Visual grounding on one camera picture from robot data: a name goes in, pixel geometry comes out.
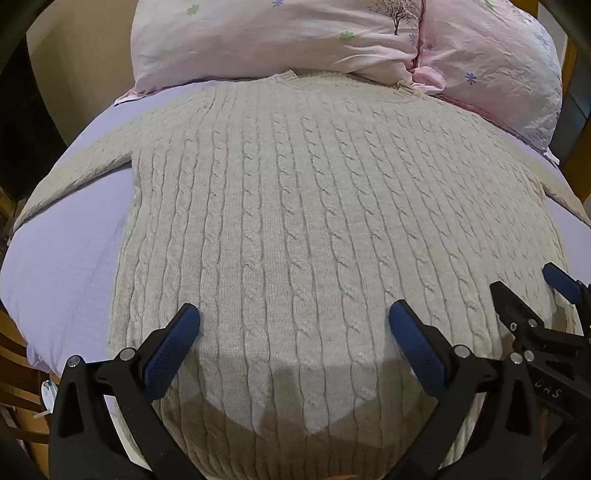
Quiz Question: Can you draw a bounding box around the wooden frame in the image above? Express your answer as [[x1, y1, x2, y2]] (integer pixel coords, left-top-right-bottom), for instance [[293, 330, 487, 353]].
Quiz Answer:
[[560, 34, 591, 204]]

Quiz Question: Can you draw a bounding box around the lavender bed sheet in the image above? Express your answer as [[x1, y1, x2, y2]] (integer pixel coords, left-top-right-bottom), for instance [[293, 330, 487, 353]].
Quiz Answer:
[[0, 85, 591, 386]]

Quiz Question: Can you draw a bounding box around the beige cable knit sweater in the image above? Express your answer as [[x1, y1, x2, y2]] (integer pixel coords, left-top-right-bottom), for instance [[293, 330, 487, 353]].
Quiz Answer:
[[11, 69, 588, 480]]

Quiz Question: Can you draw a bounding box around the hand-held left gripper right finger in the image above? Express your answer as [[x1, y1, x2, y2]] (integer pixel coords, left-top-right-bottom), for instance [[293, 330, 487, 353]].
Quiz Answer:
[[387, 299, 542, 480]]

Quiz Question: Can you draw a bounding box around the pink floral pillow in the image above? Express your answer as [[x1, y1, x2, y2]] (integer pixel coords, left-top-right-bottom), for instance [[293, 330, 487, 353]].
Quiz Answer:
[[416, 0, 565, 164], [113, 0, 446, 106]]

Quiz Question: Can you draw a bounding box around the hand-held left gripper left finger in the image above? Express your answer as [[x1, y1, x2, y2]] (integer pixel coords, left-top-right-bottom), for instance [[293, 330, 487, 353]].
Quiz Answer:
[[48, 302, 205, 480]]

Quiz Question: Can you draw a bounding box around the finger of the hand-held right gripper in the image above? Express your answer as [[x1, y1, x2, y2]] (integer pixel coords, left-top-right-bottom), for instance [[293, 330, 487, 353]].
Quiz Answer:
[[542, 262, 591, 326], [489, 280, 546, 357]]

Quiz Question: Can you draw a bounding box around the wooden chair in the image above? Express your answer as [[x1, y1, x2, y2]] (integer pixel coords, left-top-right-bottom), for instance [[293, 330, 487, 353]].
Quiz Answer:
[[0, 307, 62, 448]]

